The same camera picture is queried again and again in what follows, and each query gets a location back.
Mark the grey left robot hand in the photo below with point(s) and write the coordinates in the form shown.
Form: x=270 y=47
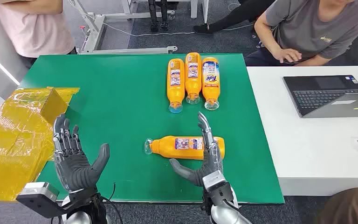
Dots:
x=74 y=170

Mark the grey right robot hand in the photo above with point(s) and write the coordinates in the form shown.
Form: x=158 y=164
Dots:
x=211 y=164

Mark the orange detergent bottle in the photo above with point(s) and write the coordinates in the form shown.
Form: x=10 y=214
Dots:
x=166 y=147
x=193 y=83

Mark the orange Tide logo bottle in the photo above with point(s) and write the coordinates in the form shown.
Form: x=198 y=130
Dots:
x=210 y=89

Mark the orange bottle with blue cap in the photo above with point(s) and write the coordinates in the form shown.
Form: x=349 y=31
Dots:
x=176 y=89

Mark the yellow film wrapped box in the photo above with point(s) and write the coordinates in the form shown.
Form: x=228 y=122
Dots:
x=15 y=148

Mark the green table mat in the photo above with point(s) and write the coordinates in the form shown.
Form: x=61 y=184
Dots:
x=120 y=92

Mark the white desk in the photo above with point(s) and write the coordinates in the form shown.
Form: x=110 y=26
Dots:
x=315 y=148

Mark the office chair caster base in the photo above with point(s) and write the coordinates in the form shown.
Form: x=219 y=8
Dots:
x=258 y=44

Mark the dark grey laptop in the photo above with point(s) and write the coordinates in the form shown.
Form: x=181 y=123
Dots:
x=321 y=95

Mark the person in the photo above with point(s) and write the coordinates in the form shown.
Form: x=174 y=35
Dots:
x=349 y=207
x=308 y=28
x=34 y=31
x=237 y=15

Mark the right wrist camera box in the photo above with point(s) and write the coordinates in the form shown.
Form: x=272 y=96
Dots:
x=214 y=181

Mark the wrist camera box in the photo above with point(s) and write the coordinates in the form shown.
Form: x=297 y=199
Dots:
x=40 y=190
x=214 y=181

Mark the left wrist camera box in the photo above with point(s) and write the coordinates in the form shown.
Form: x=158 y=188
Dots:
x=40 y=190

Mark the white metal stand frame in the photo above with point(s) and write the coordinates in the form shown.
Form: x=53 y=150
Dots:
x=97 y=28

